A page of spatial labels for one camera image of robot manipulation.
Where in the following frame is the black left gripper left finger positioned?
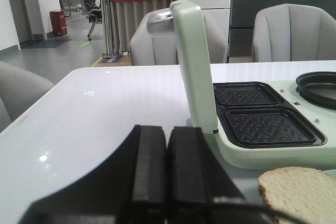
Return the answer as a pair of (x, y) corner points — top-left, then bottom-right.
(19, 125), (166, 223)

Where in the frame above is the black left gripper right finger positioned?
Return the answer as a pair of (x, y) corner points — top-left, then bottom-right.
(167, 127), (263, 223)

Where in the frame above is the bread slice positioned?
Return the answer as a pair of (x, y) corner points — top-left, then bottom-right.
(258, 167), (335, 223)

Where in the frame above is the green breakfast maker lid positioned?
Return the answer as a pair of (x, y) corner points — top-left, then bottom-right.
(170, 0), (218, 134)

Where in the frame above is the green breakfast maker base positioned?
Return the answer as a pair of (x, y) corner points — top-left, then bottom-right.
(203, 81), (335, 168)

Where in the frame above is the left grey armchair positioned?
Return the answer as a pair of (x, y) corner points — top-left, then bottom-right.
(129, 9), (228, 66)

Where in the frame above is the grey armchair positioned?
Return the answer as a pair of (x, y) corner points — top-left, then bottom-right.
(251, 4), (335, 62)
(129, 9), (228, 66)
(1, 62), (54, 130)

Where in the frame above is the near grey armchair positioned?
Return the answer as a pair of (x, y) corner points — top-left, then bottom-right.
(1, 62), (54, 130)

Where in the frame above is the black round frying pan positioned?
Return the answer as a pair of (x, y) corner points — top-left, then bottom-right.
(296, 71), (335, 110)

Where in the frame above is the seated person in background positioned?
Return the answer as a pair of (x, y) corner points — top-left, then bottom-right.
(78, 0), (102, 24)

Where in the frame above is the right grey armchair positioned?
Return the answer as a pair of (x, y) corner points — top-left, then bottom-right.
(251, 4), (335, 62)

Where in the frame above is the red bin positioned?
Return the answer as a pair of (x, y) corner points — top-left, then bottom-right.
(49, 10), (67, 36)

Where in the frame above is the dark grey counter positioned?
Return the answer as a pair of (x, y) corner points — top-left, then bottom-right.
(228, 0), (335, 59)

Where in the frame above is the barrier stanchion post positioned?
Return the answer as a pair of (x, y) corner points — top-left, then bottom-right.
(102, 0), (122, 59)

